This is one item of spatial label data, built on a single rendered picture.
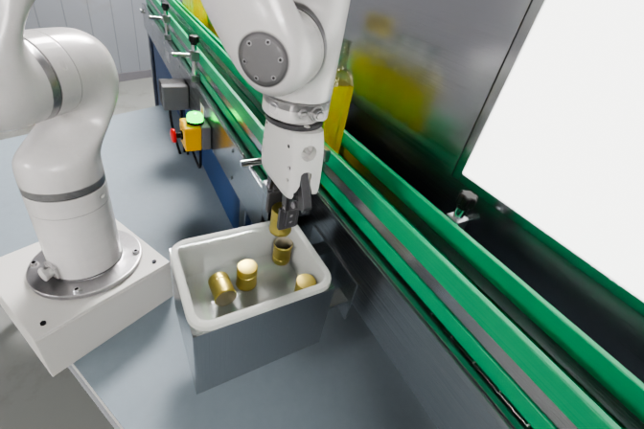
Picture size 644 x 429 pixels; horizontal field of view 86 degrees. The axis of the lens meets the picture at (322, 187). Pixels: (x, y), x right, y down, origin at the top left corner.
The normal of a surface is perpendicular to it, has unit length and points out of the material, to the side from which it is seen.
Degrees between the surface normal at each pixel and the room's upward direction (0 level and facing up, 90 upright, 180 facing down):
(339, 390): 0
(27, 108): 104
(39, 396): 0
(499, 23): 90
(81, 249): 86
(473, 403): 90
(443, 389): 90
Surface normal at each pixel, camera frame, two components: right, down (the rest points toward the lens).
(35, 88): 0.97, 0.22
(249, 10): -0.15, 0.44
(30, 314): 0.13, -0.85
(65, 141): 0.29, -0.42
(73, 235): 0.53, 0.50
